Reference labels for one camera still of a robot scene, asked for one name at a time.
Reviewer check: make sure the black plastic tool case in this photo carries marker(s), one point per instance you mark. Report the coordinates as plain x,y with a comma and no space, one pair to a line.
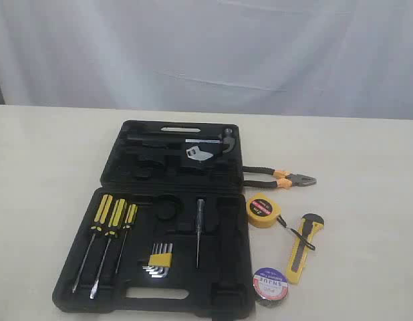
166,185

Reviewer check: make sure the yellow tape measure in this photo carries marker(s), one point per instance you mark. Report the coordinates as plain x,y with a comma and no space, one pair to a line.
263,212

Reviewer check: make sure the black PVC insulating tape roll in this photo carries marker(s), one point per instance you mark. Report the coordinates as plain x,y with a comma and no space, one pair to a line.
270,286

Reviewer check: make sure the claw hammer black handle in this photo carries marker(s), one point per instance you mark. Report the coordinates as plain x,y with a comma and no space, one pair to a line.
156,139

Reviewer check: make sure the white backdrop curtain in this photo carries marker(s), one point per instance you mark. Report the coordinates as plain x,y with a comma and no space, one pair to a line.
307,58

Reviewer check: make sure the large yellow black screwdriver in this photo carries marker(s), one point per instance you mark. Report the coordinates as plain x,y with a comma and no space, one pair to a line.
95,228

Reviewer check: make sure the yellow utility knife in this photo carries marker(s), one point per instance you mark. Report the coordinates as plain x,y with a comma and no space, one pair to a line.
310,224

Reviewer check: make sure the medium yellow black screwdriver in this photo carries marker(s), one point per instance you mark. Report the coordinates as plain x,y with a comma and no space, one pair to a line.
109,225

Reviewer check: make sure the pliers black orange handles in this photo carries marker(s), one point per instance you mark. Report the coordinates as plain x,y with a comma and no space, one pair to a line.
283,179

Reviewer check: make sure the hex key set yellow holder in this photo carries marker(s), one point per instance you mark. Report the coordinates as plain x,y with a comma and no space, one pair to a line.
160,260

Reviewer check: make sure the silver adjustable wrench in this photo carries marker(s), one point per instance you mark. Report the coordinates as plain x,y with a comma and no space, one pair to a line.
196,154

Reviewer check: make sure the small yellow black screwdriver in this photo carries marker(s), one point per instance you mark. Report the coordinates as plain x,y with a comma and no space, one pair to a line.
127,225

